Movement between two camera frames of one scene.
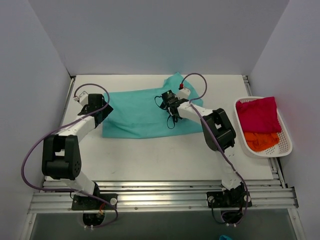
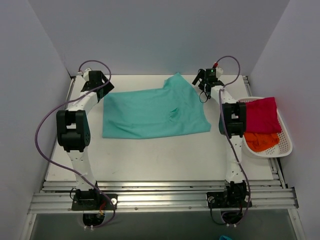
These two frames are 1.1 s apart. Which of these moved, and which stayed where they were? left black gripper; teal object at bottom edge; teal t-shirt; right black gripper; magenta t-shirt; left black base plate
Moved: right black gripper; left black gripper
Stayed: left black base plate; magenta t-shirt; teal object at bottom edge; teal t-shirt
